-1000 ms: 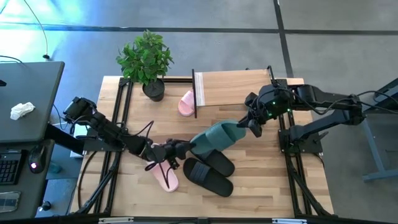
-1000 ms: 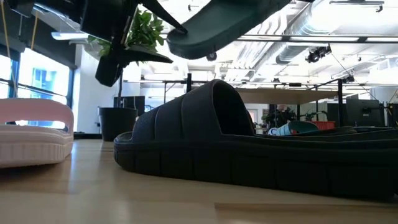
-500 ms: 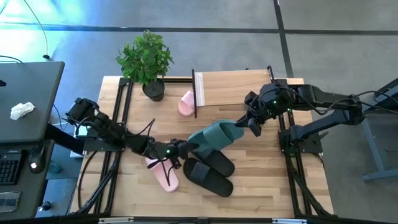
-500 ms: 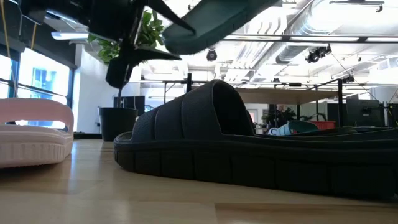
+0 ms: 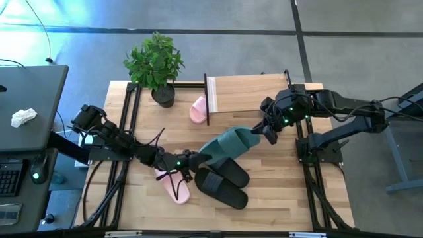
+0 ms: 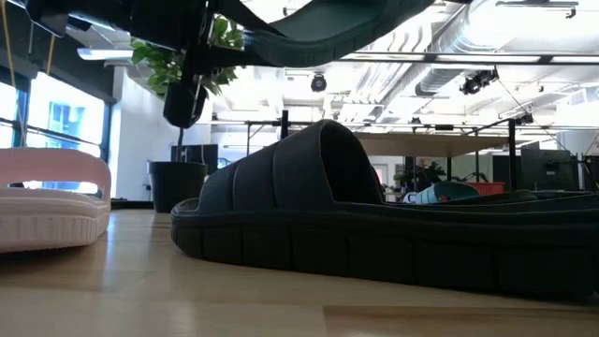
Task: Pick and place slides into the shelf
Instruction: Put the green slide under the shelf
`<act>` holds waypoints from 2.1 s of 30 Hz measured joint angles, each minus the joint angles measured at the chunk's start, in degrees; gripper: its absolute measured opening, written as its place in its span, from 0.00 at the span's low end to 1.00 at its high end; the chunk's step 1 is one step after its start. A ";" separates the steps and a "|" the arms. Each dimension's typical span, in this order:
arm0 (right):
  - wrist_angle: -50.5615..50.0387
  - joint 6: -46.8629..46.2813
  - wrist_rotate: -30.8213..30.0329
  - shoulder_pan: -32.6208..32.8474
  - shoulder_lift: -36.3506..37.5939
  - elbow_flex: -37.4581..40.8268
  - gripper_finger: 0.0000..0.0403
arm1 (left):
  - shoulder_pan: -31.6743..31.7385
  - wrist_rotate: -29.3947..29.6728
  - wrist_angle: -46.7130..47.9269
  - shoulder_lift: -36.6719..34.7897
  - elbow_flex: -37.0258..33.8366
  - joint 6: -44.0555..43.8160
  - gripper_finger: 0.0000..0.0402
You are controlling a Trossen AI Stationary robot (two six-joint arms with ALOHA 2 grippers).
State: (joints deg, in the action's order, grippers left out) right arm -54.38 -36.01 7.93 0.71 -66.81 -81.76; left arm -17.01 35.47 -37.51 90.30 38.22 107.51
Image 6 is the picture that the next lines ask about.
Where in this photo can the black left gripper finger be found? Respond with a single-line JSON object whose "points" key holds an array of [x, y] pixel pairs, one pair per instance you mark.
{"points": [[250, 19]]}

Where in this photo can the green rubber slide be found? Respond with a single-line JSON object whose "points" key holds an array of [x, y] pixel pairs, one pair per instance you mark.
{"points": [[327, 33], [454, 192]]}

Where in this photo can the pink rubber slide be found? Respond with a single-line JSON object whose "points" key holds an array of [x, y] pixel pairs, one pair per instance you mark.
{"points": [[47, 220]]}

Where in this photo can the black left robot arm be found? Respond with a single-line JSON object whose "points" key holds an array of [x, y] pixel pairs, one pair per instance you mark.
{"points": [[93, 11]]}

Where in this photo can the green artificial plant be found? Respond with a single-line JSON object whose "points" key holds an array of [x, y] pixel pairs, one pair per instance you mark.
{"points": [[159, 70]]}

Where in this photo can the black round ceiling fixture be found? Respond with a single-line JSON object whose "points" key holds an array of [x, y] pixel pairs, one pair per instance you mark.
{"points": [[318, 83]]}

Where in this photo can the black background monitor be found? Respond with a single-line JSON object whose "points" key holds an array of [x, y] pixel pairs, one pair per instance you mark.
{"points": [[201, 156]]}

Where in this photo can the black plant pot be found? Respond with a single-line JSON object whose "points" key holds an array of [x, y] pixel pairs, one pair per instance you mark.
{"points": [[178, 187]]}

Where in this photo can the black ceiling spotlights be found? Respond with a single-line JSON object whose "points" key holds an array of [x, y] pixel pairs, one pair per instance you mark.
{"points": [[472, 84]]}

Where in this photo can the background potted plant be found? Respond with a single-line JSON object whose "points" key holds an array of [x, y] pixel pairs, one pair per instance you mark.
{"points": [[423, 175]]}

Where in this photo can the red background box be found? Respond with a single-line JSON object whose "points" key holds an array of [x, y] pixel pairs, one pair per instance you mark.
{"points": [[489, 188]]}

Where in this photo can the black background cabinet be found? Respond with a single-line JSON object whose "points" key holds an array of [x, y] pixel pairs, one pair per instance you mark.
{"points": [[550, 168]]}

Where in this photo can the silver ventilation duct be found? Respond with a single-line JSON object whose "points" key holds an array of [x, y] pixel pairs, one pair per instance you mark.
{"points": [[440, 82]]}

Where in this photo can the wooden shelf with black frame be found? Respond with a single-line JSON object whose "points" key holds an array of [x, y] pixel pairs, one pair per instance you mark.
{"points": [[421, 145]]}

